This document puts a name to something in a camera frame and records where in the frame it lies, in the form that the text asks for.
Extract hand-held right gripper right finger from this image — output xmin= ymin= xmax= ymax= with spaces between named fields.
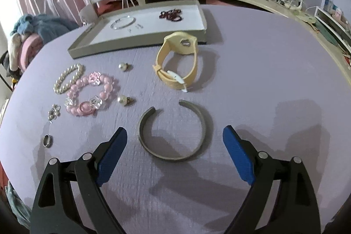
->
xmin=223 ymin=125 xmax=321 ymax=234

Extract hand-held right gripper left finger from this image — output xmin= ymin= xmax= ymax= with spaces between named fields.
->
xmin=30 ymin=127 xmax=128 ymax=234

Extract grey metal cuff bracelet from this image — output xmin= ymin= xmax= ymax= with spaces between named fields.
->
xmin=137 ymin=100 xmax=208 ymax=162

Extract pink bead flower bracelet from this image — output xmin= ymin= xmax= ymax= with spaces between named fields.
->
xmin=64 ymin=72 xmax=120 ymax=117

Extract white pearl bracelet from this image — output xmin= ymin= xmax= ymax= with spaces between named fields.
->
xmin=53 ymin=63 xmax=84 ymax=95

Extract yellow wrist watch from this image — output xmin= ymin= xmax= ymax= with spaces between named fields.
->
xmin=153 ymin=32 xmax=198 ymax=93

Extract grey jewelry tray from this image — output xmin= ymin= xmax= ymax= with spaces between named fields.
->
xmin=68 ymin=0 xmax=207 ymax=59

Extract silver flower brooch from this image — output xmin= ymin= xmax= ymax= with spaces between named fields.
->
xmin=47 ymin=104 xmax=62 ymax=123

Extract teal cloth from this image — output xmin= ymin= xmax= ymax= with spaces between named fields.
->
xmin=4 ymin=182 xmax=30 ymax=226

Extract silver bangle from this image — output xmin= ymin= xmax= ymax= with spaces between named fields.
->
xmin=110 ymin=15 xmax=137 ymax=30

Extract pink folded blanket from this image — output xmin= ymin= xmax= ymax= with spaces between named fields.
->
xmin=16 ymin=34 xmax=44 ymax=70

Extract blue fleece blanket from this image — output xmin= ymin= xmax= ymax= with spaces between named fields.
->
xmin=12 ymin=14 xmax=80 ymax=43

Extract low white shelf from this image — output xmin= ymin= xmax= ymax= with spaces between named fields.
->
xmin=314 ymin=6 xmax=351 ymax=54

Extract dark red bead bracelet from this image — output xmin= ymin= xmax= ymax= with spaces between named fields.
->
xmin=159 ymin=9 xmax=184 ymax=23

